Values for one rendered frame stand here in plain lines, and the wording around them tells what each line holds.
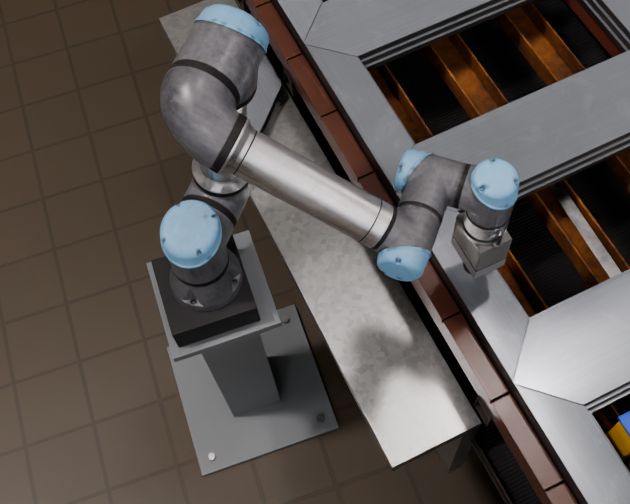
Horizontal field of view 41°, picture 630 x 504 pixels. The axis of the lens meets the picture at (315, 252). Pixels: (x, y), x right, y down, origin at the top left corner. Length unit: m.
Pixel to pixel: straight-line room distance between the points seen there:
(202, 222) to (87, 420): 1.10
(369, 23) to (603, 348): 0.89
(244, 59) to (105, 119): 1.77
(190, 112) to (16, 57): 2.12
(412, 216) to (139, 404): 1.40
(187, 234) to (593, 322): 0.77
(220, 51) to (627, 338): 0.90
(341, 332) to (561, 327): 0.46
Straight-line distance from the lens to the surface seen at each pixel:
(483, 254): 1.47
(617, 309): 1.68
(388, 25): 1.99
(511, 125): 1.84
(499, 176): 1.35
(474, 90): 2.11
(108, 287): 2.70
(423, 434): 1.73
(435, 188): 1.35
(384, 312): 1.81
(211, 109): 1.24
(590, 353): 1.63
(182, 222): 1.60
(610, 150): 1.88
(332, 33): 1.98
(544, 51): 2.22
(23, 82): 3.24
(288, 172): 1.25
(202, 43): 1.29
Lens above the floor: 2.35
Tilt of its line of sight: 63 degrees down
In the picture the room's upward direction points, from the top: 7 degrees counter-clockwise
